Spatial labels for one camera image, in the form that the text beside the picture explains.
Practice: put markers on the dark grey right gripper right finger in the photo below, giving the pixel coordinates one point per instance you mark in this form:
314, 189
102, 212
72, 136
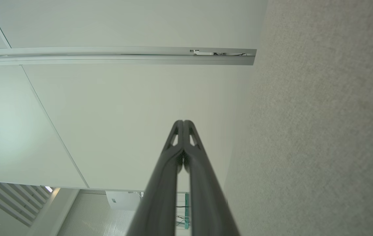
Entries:
206, 209

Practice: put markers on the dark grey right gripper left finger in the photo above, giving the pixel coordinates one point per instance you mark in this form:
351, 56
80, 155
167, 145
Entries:
160, 203

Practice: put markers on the white box device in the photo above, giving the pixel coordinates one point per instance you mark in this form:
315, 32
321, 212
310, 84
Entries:
122, 200

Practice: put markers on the white slatted panel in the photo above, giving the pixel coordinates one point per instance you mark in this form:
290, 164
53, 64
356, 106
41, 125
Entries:
6, 200

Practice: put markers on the teal stand post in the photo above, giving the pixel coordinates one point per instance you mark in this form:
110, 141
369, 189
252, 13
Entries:
186, 209

